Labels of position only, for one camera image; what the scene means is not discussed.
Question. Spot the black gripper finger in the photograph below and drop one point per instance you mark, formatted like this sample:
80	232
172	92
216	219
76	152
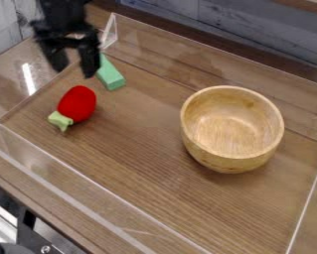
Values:
89	55
55	55

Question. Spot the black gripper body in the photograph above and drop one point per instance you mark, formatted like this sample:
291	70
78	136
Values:
64	27

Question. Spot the red plush strawberry toy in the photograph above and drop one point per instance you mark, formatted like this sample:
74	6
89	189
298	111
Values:
76	107

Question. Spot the light wooden bowl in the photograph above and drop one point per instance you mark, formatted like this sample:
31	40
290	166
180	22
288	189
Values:
232	128

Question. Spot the green rectangular block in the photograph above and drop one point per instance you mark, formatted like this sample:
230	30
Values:
109	74

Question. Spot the clear acrylic corner bracket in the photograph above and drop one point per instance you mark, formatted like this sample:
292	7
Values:
109	34

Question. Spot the black table leg frame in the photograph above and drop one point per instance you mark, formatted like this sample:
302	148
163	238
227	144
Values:
29	238

